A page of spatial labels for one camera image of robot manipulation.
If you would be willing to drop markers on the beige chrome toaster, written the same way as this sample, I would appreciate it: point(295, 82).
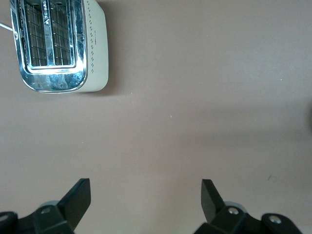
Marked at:
point(97, 48)

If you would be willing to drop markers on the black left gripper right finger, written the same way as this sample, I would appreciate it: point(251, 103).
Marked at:
point(231, 221)

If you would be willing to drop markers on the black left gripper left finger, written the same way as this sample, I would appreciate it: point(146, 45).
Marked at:
point(48, 220)

